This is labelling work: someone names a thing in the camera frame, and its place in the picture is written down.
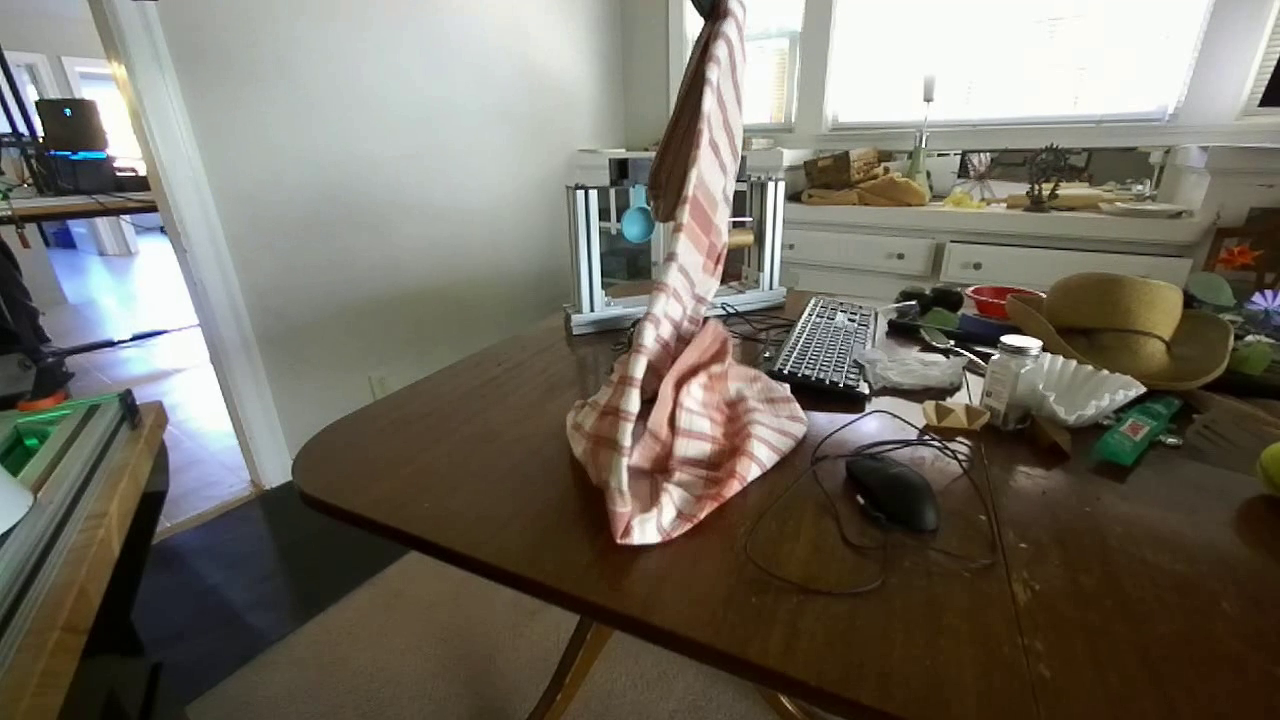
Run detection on red white checked towel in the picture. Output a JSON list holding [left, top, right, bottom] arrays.
[[565, 0, 812, 553]]

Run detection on small white framed window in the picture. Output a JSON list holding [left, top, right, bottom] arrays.
[[666, 0, 812, 136]]

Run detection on brown basket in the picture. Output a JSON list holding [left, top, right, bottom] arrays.
[[801, 149, 885, 192]]

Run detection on blue hanging cup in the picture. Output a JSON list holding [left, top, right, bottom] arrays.
[[615, 186, 660, 252]]

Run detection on white drawer cabinet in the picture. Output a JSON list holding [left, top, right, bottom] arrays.
[[781, 197, 1218, 304]]

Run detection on large white framed window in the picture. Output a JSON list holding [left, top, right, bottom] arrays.
[[812, 0, 1229, 136]]

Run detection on black computer keyboard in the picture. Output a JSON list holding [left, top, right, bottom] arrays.
[[760, 292, 897, 404]]

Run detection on dark metal sculpture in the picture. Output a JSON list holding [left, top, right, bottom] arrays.
[[1017, 149, 1092, 213]]

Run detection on red object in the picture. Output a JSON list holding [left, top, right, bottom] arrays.
[[968, 279, 1038, 326]]

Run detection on crumpled white paper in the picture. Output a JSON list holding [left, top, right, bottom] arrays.
[[856, 335, 972, 399]]

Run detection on small brown box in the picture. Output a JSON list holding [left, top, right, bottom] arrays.
[[925, 398, 996, 435]]

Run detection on white plastic bottle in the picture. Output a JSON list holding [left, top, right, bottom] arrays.
[[986, 331, 1047, 429]]

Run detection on black computer mouse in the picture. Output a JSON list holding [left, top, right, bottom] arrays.
[[842, 444, 946, 541]]

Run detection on olive straw hat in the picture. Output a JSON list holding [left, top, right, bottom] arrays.
[[1008, 272, 1236, 398]]

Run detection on green package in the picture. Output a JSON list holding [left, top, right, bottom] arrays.
[[1092, 392, 1190, 473]]

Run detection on brown pot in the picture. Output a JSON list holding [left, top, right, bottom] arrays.
[[31, 96, 113, 158]]

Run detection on wooden shelf board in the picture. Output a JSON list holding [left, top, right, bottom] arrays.
[[0, 189, 162, 224]]

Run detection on wooden table leg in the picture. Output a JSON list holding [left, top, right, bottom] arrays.
[[526, 611, 615, 720]]

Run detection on black stand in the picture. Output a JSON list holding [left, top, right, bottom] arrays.
[[0, 237, 65, 404]]

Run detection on green device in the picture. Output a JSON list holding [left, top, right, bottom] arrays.
[[0, 399, 90, 480]]

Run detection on wooden robot cart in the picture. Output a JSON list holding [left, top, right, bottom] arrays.
[[0, 386, 172, 720]]

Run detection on black mouse cable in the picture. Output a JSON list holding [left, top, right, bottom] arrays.
[[743, 404, 1006, 601]]

